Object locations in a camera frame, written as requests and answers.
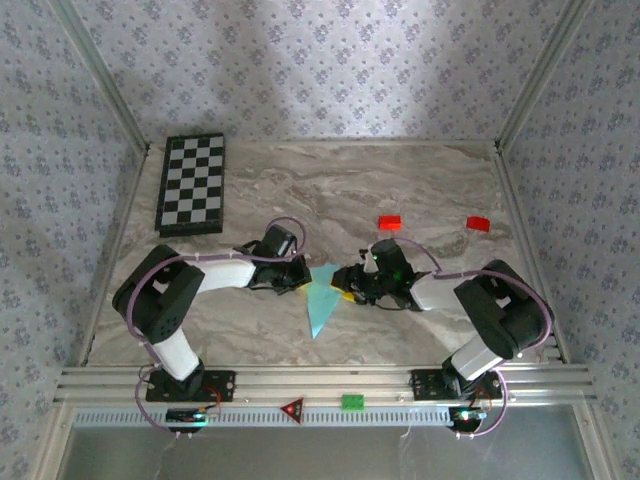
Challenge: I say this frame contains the light blue paper sheet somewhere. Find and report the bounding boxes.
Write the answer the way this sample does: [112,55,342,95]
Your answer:
[305,263,344,340]

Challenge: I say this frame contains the red triangle sign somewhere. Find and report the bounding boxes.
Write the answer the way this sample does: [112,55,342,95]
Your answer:
[279,397,306,426]

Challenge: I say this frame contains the black and white chessboard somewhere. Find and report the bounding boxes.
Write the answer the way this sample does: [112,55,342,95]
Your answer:
[153,132,226,239]

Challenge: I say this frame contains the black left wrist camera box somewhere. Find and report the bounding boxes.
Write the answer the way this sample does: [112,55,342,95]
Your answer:
[262,224,297,257]

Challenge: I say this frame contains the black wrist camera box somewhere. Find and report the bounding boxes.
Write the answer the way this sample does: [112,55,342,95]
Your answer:
[358,238,415,290]
[262,224,297,257]

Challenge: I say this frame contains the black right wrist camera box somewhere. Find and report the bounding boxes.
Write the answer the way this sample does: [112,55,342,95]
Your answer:
[358,238,415,290]

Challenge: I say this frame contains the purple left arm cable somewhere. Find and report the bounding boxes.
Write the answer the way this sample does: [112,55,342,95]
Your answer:
[127,215,307,441]

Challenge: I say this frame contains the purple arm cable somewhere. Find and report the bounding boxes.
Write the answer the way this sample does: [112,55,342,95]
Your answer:
[127,215,307,441]
[394,237,554,441]

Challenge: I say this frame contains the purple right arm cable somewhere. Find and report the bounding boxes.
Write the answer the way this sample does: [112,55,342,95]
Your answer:
[394,237,554,441]

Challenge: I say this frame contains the aluminium mounting rail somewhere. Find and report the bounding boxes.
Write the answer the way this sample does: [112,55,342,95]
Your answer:
[54,364,599,404]

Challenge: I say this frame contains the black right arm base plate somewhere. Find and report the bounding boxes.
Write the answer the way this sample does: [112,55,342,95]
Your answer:
[410,368,504,401]

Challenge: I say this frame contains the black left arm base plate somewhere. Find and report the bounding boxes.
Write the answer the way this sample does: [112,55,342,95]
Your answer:
[145,369,237,404]

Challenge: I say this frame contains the grey slotted cable duct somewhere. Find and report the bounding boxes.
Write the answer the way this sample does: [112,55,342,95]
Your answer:
[73,405,451,429]

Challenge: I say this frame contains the aluminium table edge rail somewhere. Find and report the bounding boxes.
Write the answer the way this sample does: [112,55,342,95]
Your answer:
[492,147,571,364]
[77,147,154,369]

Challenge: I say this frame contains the aluminium frame post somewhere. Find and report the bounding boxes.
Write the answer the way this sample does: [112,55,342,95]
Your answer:
[49,0,152,154]
[494,0,599,151]

